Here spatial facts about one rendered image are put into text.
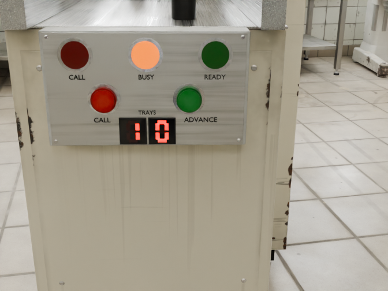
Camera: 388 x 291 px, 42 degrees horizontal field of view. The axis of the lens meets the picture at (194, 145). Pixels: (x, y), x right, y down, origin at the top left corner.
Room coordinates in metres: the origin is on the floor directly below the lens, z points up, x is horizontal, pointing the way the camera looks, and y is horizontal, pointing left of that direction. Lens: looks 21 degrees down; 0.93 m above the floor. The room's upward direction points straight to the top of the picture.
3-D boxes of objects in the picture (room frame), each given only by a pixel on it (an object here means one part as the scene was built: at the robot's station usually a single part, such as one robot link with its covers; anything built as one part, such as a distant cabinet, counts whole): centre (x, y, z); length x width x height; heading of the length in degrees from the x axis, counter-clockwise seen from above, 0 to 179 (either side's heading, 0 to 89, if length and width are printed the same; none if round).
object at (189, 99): (0.58, 0.01, 0.76); 0.03 x 0.02 x 0.03; 92
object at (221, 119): (0.60, 0.06, 0.77); 0.24 x 0.04 x 0.14; 92
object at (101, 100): (0.58, 0.11, 0.76); 0.03 x 0.02 x 0.03; 92
